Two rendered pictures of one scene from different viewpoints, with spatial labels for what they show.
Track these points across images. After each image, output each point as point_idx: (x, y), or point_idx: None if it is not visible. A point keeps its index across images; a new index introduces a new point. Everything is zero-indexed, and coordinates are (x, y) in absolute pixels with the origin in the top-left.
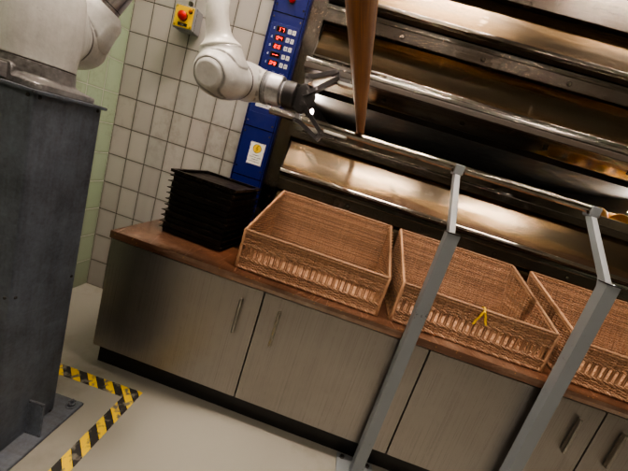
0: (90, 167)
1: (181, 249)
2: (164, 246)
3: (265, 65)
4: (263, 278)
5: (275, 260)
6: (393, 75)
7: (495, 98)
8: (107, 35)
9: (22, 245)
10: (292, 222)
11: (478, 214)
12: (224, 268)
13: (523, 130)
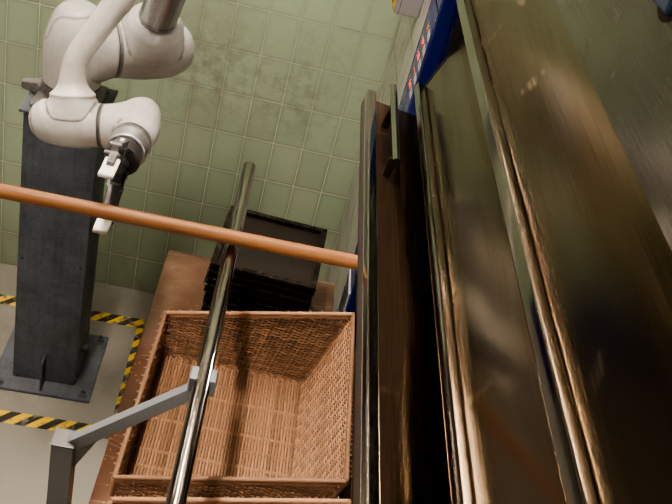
0: (91, 176)
1: (166, 304)
2: (163, 291)
3: (407, 86)
4: (140, 384)
5: (227, 394)
6: (443, 163)
7: (477, 307)
8: (142, 53)
9: (25, 219)
10: (325, 371)
11: None
12: (141, 345)
13: (355, 405)
